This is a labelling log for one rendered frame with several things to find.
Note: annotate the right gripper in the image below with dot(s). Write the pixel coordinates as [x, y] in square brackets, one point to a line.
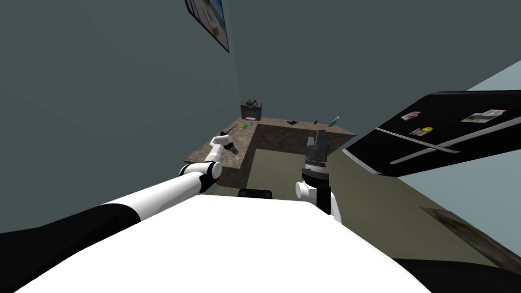
[316, 153]

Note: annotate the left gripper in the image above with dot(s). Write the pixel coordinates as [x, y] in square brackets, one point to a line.
[232, 148]

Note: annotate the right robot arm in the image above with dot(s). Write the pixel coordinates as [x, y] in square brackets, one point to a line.
[321, 191]

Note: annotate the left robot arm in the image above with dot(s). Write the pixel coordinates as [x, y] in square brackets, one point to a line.
[163, 195]

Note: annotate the dark slender utensil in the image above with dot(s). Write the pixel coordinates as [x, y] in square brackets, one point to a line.
[228, 131]

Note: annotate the pale blue bottle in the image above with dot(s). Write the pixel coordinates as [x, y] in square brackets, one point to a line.
[333, 121]

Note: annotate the small purple object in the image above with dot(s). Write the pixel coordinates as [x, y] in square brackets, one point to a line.
[292, 122]

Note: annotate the dark grey coffee machine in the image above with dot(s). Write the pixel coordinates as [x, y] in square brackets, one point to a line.
[251, 109]

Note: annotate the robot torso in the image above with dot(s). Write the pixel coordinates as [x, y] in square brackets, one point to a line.
[228, 248]

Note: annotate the black fridge with magnets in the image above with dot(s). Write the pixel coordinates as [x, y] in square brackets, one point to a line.
[443, 134]

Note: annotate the framed wall picture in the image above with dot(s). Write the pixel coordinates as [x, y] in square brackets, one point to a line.
[209, 20]

